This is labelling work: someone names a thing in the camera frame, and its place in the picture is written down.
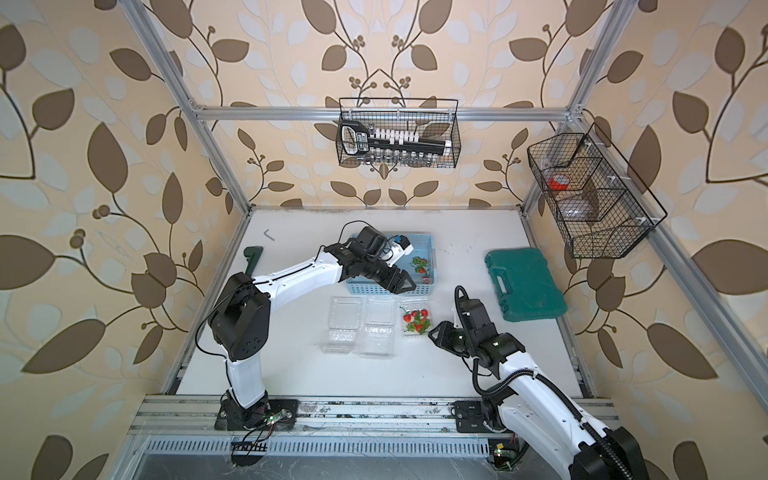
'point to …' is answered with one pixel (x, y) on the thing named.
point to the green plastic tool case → (524, 285)
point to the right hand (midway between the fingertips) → (433, 336)
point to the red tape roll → (559, 182)
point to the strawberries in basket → (420, 267)
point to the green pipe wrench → (253, 254)
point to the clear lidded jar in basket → (575, 209)
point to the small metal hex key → (268, 235)
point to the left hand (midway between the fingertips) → (406, 278)
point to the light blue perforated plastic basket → (424, 247)
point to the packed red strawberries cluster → (417, 320)
